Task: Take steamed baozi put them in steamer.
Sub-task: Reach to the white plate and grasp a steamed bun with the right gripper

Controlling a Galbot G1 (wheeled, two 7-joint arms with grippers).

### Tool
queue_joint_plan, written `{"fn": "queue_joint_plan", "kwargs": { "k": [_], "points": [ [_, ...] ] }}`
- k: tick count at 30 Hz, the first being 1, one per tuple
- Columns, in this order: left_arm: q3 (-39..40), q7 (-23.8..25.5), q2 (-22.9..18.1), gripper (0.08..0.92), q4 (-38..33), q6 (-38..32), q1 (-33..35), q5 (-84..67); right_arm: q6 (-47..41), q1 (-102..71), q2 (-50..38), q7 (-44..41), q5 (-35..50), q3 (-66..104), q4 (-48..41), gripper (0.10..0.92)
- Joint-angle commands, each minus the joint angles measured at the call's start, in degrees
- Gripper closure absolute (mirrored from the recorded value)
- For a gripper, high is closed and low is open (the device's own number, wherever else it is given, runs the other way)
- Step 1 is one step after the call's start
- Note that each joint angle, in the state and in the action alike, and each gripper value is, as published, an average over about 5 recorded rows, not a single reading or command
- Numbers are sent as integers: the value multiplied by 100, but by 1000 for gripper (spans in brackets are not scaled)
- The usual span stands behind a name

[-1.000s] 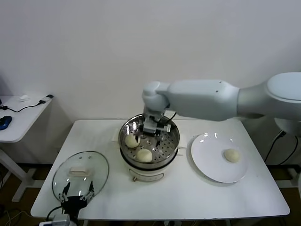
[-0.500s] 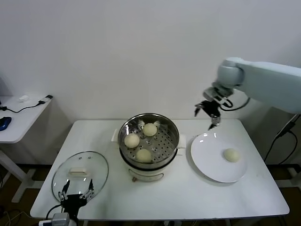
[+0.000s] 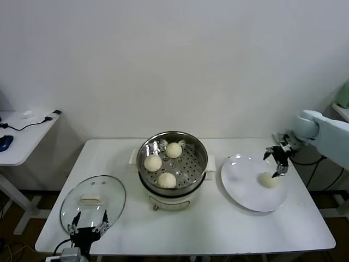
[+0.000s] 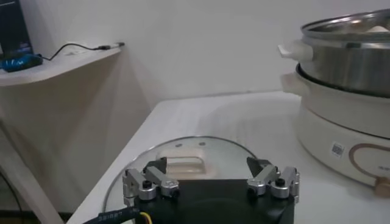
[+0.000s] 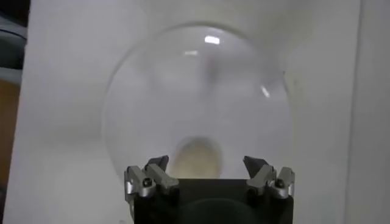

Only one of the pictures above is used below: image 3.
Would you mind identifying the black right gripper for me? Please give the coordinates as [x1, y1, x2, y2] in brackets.
[263, 146, 291, 178]

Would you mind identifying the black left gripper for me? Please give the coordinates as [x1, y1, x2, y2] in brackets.
[67, 210, 109, 253]

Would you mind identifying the white steamed baozi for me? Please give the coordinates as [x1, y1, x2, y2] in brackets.
[143, 154, 163, 172]
[258, 171, 281, 188]
[158, 172, 177, 189]
[165, 142, 183, 158]

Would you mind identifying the round glass pot lid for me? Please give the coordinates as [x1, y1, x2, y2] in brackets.
[59, 175, 127, 237]

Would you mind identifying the stainless steel steamer basket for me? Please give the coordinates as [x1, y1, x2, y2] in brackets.
[129, 132, 216, 190]

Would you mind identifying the large white plate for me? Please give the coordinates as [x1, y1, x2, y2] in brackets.
[220, 153, 287, 212]

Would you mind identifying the white desk with appliance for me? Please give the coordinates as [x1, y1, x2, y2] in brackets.
[318, 102, 349, 219]

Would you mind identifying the pale green appliance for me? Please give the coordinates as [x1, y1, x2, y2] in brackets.
[336, 83, 349, 109]

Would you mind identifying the white side desk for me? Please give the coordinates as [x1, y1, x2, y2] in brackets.
[0, 110, 62, 235]

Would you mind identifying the blue computer mouse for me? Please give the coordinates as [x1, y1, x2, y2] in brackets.
[0, 135, 14, 152]

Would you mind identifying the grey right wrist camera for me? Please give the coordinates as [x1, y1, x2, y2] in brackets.
[272, 132, 299, 152]

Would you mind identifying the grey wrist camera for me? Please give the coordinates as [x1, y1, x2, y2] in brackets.
[45, 247, 82, 262]
[272, 132, 299, 152]

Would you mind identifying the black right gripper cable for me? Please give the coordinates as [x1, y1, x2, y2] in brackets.
[290, 155, 328, 166]

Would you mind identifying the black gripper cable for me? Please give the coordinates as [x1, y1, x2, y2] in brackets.
[290, 155, 328, 166]
[53, 237, 73, 256]

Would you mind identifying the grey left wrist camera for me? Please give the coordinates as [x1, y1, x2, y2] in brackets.
[45, 247, 82, 262]

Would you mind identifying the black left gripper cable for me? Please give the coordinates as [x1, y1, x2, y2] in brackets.
[53, 237, 73, 256]

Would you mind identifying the black power cable with adapter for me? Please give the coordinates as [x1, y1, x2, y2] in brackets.
[305, 155, 345, 192]

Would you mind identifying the black usb cable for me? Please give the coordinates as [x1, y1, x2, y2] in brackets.
[0, 110, 61, 132]

